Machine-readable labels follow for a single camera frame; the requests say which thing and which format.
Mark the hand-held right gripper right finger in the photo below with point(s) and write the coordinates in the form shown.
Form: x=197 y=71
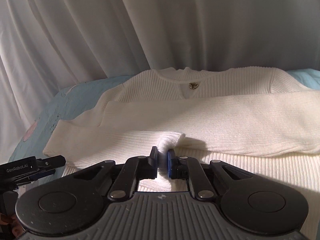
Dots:
x=171 y=163

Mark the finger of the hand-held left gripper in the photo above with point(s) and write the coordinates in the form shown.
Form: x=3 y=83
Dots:
x=51 y=162
x=41 y=174

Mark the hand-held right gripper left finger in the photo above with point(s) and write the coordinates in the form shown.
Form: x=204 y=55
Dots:
x=153 y=161

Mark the white ribbed knit sweater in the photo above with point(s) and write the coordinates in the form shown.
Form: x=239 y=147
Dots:
x=225 y=120

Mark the light blue mushroom-print bed sheet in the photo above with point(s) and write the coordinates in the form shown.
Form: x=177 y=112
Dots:
x=50 y=105

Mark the white curtain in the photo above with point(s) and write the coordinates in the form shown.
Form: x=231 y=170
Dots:
x=160 y=25

